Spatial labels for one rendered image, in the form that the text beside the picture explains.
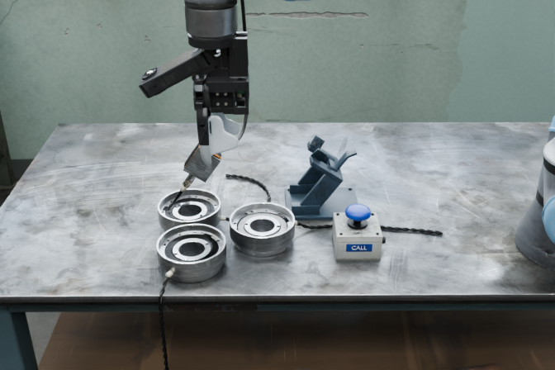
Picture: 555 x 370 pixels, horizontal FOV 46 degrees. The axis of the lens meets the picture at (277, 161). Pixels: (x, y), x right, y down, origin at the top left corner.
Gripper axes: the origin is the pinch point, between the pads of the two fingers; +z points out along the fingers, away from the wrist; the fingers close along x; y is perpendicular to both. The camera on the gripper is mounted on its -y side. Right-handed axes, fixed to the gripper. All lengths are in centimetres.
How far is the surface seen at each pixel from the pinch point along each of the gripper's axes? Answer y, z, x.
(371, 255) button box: 25.7, 12.3, -10.6
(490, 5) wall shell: 97, 16, 154
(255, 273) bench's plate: 7.8, 13.3, -13.4
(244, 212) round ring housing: 5.9, 10.3, -0.8
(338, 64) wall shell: 40, 40, 155
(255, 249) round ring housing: 7.8, 11.4, -9.8
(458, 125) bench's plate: 53, 13, 39
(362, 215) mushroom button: 24.2, 6.2, -8.8
